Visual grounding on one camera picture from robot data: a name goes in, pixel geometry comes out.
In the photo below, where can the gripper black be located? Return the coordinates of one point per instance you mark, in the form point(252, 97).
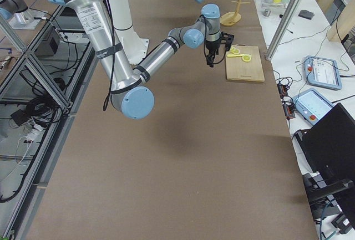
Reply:
point(212, 46)

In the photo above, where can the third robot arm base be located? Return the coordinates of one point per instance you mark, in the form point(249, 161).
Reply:
point(18, 14)

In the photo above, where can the lemon slice middle overlapped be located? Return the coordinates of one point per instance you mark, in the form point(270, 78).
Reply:
point(235, 50)

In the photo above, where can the bamboo cutting board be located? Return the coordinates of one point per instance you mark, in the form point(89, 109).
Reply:
point(238, 70)

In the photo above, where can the yellow plastic knife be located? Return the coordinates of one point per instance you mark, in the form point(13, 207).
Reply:
point(234, 55)

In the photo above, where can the lemon slice on knife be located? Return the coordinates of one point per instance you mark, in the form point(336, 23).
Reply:
point(246, 58)

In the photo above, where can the clear plastic tray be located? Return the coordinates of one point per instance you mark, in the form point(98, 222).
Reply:
point(268, 4)

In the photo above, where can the small metal cylinder weight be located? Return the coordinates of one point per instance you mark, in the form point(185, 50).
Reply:
point(266, 12)

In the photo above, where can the small black square pad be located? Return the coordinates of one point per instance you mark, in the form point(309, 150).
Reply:
point(306, 14)

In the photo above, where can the black orange usb hub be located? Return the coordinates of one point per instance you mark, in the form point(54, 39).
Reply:
point(286, 101)

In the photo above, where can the near teach pendant tablet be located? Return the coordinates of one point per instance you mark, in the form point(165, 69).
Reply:
point(312, 105)

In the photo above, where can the teach pendant tablet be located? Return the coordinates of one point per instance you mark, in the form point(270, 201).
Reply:
point(322, 72)
point(312, 105)

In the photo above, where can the far teach pendant tablet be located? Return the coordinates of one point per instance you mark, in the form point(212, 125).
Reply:
point(322, 72)

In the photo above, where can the black monitor with stand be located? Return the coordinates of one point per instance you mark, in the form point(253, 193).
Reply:
point(329, 150)

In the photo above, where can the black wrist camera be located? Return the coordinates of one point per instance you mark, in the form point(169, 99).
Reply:
point(226, 40)

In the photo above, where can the aluminium frame post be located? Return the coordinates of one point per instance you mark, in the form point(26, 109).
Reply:
point(282, 27)

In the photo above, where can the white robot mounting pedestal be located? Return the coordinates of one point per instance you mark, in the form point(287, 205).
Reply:
point(135, 47)

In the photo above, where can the aluminium side frame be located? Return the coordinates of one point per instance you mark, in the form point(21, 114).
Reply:
point(41, 91)

